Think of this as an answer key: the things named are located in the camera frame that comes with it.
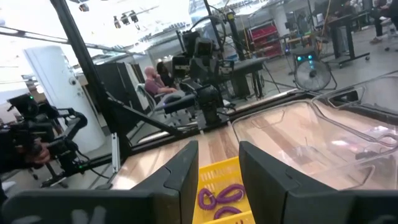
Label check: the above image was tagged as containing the black aluminium rig frame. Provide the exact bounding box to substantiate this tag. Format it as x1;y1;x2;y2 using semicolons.
0;0;315;190

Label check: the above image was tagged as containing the yellow slotted plastic basket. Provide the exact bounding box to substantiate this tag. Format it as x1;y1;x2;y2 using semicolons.
192;156;256;224

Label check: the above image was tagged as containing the black desk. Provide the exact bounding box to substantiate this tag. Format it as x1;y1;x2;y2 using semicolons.
325;12;371;68

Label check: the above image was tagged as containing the person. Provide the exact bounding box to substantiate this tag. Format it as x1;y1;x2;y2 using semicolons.
369;0;398;45
155;61;175;88
144;65;178;98

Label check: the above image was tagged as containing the grey office chair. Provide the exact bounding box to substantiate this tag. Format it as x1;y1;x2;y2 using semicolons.
136;83;165;113

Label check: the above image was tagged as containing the black floor fan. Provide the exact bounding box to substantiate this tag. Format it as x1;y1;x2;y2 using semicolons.
293;46;339;93

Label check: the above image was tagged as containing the black cabinet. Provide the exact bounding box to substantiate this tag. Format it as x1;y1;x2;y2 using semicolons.
94;61;147;125

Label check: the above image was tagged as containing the person's hand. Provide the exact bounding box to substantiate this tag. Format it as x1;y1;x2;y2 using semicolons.
30;143;51;165

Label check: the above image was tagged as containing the black office chair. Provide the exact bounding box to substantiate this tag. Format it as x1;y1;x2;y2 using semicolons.
154;92;200;125

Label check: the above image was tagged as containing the person's forearm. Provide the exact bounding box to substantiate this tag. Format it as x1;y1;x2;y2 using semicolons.
0;126;41;206

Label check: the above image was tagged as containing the white column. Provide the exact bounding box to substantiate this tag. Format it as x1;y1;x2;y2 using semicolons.
23;45;107;154

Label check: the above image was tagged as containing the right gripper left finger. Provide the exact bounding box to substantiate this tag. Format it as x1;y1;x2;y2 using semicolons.
132;139;200;224

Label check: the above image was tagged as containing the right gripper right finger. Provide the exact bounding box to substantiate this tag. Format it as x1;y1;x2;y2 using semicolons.
238;140;336;224

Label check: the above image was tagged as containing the purple spring keychain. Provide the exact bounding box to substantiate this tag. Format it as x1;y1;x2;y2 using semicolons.
198;187;219;211
216;184;247;205
213;205;243;220

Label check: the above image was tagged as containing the red storage shelf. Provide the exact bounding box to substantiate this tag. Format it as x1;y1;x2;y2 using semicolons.
248;21;282;60

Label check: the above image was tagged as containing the black table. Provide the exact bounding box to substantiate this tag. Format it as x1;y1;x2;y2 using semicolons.
231;57;272;100

